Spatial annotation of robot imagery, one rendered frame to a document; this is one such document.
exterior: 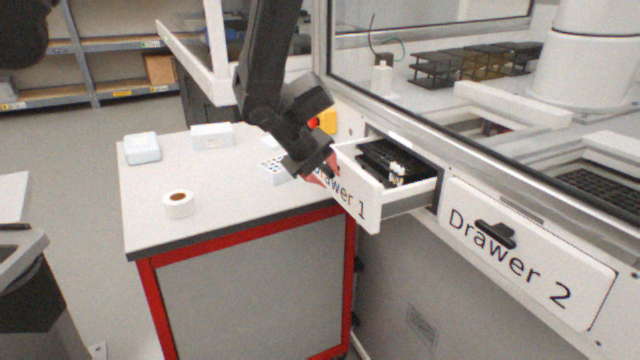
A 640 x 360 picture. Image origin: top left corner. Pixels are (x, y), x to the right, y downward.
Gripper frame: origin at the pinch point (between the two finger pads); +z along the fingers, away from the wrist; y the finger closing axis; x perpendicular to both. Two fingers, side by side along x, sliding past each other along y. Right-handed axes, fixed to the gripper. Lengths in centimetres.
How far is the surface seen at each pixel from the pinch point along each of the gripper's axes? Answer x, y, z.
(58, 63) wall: 417, -108, -17
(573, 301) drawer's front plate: -39.5, 12.5, 14.7
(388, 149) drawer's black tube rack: 7.1, 15.5, 11.2
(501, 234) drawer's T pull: -28.7, 12.9, 8.5
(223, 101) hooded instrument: 84, -7, 4
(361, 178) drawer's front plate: -5.8, 4.3, 0.6
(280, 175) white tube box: 25.9, -8.0, 8.2
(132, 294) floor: 88, -94, 42
